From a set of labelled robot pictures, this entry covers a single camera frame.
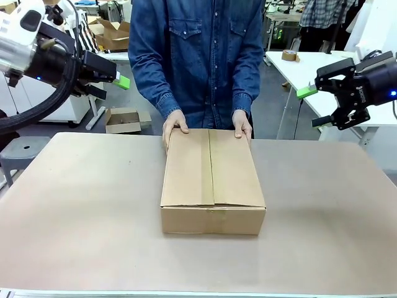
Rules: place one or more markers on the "hanging plaid shirt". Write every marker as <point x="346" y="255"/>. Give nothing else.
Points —
<point x="322" y="14"/>

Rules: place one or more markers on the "large brown cardboard box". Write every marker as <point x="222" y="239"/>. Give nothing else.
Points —
<point x="211" y="174"/>

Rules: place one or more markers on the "person's left forearm denim sleeve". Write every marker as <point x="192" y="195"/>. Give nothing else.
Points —
<point x="248" y="93"/>

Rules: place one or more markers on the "person in denim shirt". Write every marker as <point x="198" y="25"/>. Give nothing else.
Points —
<point x="198" y="46"/>

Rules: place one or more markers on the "person's right forearm denim sleeve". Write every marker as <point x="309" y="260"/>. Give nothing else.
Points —
<point x="155" y="93"/>

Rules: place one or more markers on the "grey metal stool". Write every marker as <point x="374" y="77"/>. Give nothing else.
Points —
<point x="21" y="150"/>

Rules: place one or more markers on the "white cabinet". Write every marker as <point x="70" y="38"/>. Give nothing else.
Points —
<point x="80" y="108"/>

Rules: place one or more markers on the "person's right hand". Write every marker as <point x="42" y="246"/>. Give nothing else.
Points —
<point x="176" y="122"/>

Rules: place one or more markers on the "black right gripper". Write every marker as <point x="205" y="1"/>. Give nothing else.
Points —
<point x="376" y="83"/>

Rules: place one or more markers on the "small open cardboard box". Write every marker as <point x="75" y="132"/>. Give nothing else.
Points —
<point x="124" y="122"/>

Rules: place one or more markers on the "white table with metal leg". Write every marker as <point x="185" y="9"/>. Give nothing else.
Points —
<point x="118" y="56"/>

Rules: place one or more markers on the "open cardboard box with flaps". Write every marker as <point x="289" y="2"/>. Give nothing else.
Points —
<point x="111" y="34"/>

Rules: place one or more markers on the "white side table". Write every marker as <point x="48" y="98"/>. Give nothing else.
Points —
<point x="310" y="68"/>

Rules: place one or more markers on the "brown packing tape roll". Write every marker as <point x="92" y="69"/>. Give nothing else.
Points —
<point x="290" y="56"/>

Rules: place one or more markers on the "black white striped cloth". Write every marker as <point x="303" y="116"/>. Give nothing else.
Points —
<point x="83" y="34"/>

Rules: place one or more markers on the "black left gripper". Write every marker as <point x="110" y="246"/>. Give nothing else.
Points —
<point x="56" y="69"/>

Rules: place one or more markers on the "person's left hand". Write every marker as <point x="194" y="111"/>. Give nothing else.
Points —
<point x="242" y="124"/>

